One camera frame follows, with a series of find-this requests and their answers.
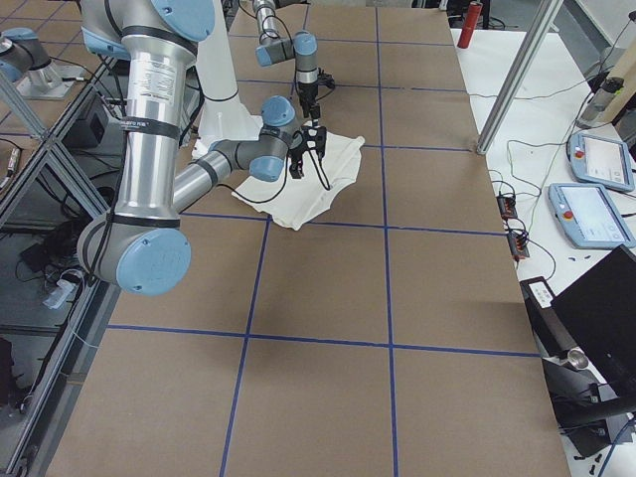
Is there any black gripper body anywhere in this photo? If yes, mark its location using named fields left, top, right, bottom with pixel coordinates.
left=297, top=82, right=319, bottom=112
left=289, top=131, right=306, bottom=171

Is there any cream long-sleeve cat shirt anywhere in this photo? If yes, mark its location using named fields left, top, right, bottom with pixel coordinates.
left=233, top=133, right=366, bottom=231

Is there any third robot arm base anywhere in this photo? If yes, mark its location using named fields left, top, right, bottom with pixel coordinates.
left=1, top=27, right=72, bottom=100

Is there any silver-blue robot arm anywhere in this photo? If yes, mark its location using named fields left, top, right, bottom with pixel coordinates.
left=78, top=1, right=303, bottom=296
left=251, top=0, right=321, bottom=125

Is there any red cylindrical bottle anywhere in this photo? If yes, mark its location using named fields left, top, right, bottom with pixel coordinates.
left=457, top=1, right=483, bottom=49

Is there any small orange circuit board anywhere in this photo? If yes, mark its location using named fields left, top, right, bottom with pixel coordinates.
left=496, top=194, right=518, bottom=220

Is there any upper blue teach pendant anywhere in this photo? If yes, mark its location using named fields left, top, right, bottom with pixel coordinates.
left=566, top=131, right=635, bottom=193

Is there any blue teach pendant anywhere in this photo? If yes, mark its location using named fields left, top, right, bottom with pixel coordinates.
left=566, top=131, right=635, bottom=193
left=548, top=183, right=635, bottom=249

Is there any grey spray bottle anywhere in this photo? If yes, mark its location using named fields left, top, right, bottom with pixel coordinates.
left=575, top=77, right=624, bottom=129

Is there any lower blue teach pendant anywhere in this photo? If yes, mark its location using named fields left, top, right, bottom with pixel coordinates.
left=548, top=183, right=635, bottom=249

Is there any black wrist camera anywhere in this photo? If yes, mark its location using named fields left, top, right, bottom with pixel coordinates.
left=301, top=125, right=327, bottom=160
left=318, top=69, right=336, bottom=90

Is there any white central mounting post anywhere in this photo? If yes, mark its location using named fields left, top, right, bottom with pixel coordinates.
left=196, top=0, right=261, bottom=153

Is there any aluminium frame post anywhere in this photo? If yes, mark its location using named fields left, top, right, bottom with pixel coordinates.
left=476, top=0, right=563, bottom=155

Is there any black cable bundle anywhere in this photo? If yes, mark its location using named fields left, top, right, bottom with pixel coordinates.
left=14, top=218, right=100, bottom=309

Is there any aluminium lattice frame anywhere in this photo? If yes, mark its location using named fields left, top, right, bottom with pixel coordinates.
left=1, top=44, right=120, bottom=476

